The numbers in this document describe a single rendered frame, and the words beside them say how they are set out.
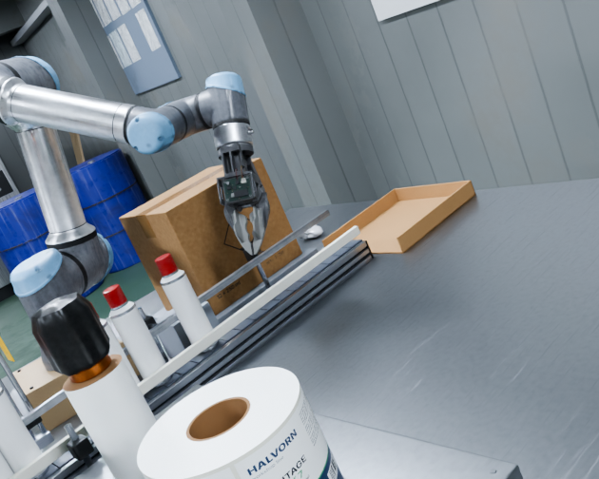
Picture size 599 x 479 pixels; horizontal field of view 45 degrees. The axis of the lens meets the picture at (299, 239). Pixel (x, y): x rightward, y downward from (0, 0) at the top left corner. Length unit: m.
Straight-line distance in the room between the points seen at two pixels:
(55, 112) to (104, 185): 4.90
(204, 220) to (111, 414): 0.74
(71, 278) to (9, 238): 4.50
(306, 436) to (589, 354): 0.44
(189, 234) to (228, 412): 0.82
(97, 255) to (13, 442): 0.58
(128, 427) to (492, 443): 0.48
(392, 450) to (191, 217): 0.89
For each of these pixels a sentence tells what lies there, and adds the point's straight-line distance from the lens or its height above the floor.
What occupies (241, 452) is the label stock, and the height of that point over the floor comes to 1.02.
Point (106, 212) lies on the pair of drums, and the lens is 6.38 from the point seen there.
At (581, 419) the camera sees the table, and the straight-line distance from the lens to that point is 0.96.
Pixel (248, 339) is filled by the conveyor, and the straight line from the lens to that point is 1.45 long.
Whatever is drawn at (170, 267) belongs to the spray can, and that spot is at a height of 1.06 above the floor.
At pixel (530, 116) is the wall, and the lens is 3.02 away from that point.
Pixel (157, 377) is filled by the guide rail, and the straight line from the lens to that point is 1.37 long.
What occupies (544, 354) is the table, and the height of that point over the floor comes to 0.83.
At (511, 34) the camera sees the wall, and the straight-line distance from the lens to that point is 2.94.
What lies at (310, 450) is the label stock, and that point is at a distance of 0.81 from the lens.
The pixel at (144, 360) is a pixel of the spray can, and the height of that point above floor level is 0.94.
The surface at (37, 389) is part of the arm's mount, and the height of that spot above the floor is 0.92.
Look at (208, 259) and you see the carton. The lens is 1.67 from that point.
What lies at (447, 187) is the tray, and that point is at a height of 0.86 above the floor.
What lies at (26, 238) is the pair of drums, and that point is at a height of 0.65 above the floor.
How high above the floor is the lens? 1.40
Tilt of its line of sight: 16 degrees down
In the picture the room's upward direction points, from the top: 24 degrees counter-clockwise
